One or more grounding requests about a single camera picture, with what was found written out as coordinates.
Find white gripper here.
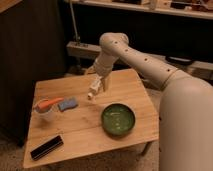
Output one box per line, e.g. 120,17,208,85
84,53,118,91

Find green ceramic bowl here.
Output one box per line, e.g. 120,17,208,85
101,103,136,136

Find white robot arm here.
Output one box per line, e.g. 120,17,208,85
88,33,213,171

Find white tube with cap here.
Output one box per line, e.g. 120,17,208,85
87,76,102,99

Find long grey case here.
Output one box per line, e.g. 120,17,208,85
66,41,213,80

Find blue sponge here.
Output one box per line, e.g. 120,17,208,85
58,98,78,112

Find metal stand pole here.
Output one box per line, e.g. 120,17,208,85
69,0,88,47

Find wooden folding table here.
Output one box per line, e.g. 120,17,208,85
23,69,159,168

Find orange carrot toy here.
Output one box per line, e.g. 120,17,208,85
36,97,62,111

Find black rectangular box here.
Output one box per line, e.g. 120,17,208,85
30,135,63,160

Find wooden shelf board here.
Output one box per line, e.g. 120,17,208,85
72,0,213,20

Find black case handle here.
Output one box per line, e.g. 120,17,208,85
165,56,194,66

